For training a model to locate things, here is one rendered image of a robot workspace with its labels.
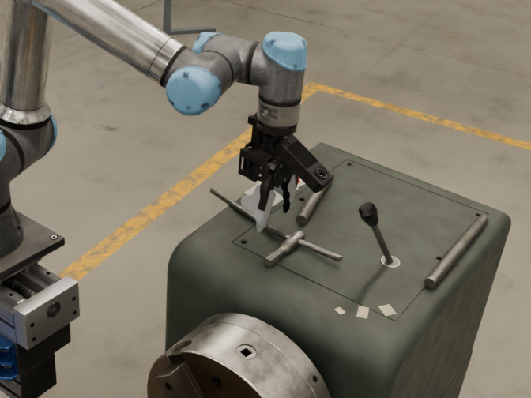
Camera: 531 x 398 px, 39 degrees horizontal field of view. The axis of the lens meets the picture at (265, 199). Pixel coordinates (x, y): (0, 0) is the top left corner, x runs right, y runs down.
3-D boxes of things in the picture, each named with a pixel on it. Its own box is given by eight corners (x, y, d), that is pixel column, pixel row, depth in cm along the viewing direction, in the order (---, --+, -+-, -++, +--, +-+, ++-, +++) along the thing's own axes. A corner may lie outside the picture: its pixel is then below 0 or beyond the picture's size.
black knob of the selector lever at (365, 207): (363, 218, 135) (367, 196, 133) (379, 225, 134) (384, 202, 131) (352, 227, 132) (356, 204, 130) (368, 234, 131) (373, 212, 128)
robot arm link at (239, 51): (182, 43, 124) (245, 55, 121) (207, 23, 133) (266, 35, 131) (180, 87, 128) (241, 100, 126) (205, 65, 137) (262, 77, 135)
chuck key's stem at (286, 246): (272, 269, 136) (304, 242, 145) (273, 260, 135) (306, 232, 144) (261, 265, 137) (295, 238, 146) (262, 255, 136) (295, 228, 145)
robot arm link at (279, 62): (267, 25, 130) (314, 35, 128) (261, 84, 136) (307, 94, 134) (252, 39, 123) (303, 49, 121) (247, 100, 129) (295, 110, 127)
